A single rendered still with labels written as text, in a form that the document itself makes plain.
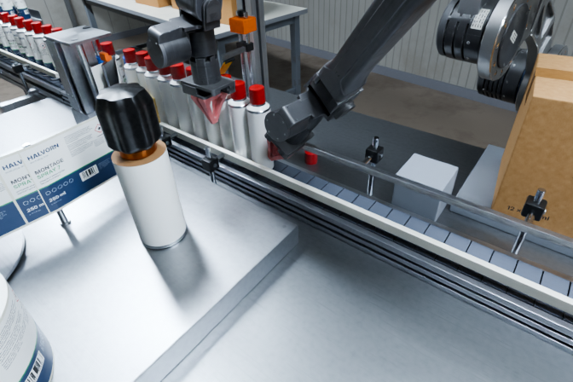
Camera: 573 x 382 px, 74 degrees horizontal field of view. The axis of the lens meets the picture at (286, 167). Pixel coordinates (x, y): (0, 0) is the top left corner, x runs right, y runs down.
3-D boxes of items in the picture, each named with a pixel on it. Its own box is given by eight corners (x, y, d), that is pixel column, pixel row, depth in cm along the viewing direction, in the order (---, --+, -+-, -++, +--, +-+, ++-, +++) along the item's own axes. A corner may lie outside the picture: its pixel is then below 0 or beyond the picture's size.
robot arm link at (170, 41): (222, -3, 66) (193, -18, 70) (163, 9, 60) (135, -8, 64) (222, 60, 74) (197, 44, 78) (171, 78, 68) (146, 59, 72)
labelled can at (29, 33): (45, 72, 150) (23, 19, 138) (59, 72, 150) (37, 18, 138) (39, 78, 146) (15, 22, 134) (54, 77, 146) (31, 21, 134)
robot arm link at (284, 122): (360, 103, 67) (332, 63, 67) (320, 124, 60) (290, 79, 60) (321, 134, 76) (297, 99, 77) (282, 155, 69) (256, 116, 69)
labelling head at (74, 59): (77, 125, 111) (41, 37, 96) (117, 109, 119) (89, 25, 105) (102, 140, 104) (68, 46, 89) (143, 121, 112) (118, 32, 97)
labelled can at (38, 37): (48, 78, 144) (24, 23, 132) (60, 74, 148) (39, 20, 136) (54, 82, 142) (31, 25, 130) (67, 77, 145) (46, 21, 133)
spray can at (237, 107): (231, 164, 93) (220, 84, 81) (244, 153, 96) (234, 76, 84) (249, 170, 90) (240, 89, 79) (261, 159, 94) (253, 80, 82)
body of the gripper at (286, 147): (262, 136, 78) (277, 115, 72) (292, 117, 84) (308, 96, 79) (283, 160, 77) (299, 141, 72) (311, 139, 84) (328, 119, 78)
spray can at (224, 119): (220, 153, 97) (207, 76, 85) (236, 145, 100) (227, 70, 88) (231, 161, 94) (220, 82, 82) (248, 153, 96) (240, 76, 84)
